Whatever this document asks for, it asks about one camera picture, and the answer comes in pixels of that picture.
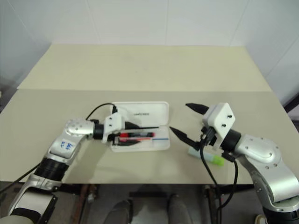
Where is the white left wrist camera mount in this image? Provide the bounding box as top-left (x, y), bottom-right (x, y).
top-left (102, 113), bottom-right (123, 143)

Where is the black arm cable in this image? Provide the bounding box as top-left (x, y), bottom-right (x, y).
top-left (199, 130), bottom-right (239, 212)
top-left (85, 103), bottom-right (118, 121)

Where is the dark grey rounded shape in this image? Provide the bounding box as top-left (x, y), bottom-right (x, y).
top-left (109, 198), bottom-right (133, 224)
top-left (167, 193), bottom-right (189, 224)

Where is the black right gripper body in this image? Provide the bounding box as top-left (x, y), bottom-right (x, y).
top-left (199, 126), bottom-right (219, 152)

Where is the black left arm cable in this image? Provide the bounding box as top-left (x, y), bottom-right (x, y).
top-left (85, 103), bottom-right (118, 121)

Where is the black metal table frame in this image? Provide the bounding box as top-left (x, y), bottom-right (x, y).
top-left (55, 183), bottom-right (256, 212)

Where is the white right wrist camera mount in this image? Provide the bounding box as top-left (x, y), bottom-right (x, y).
top-left (202, 102), bottom-right (236, 150)

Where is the red marker with black barrel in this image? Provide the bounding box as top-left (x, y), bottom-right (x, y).
top-left (118, 132), bottom-right (156, 142)

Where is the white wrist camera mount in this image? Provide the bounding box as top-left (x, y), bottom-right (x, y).
top-left (102, 113), bottom-right (123, 143)
top-left (202, 102), bottom-right (236, 150)

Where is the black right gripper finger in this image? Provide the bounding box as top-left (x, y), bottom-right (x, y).
top-left (185, 103), bottom-right (209, 116)
top-left (170, 126), bottom-right (202, 151)

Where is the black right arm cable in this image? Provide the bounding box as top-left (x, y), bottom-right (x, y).
top-left (199, 130), bottom-right (239, 212)

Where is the white plastic pencil case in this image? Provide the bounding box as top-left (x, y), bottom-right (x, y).
top-left (109, 101), bottom-right (171, 153)

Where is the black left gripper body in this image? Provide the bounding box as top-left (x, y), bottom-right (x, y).
top-left (107, 120), bottom-right (137, 146)

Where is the green marker with pale barrel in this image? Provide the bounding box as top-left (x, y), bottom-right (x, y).
top-left (187, 147), bottom-right (225, 167)

